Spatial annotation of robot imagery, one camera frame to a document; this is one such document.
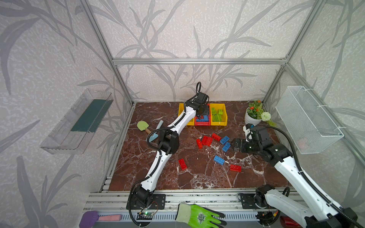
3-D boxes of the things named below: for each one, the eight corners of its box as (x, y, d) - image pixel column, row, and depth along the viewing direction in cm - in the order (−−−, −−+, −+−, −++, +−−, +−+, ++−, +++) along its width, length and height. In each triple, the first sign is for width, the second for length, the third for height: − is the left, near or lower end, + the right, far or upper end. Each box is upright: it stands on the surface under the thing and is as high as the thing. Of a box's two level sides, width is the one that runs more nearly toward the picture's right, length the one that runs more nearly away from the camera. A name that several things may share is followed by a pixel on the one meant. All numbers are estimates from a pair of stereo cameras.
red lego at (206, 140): (200, 143, 98) (200, 141, 96) (203, 136, 102) (203, 134, 100) (210, 146, 97) (210, 145, 95) (212, 139, 100) (213, 138, 98)
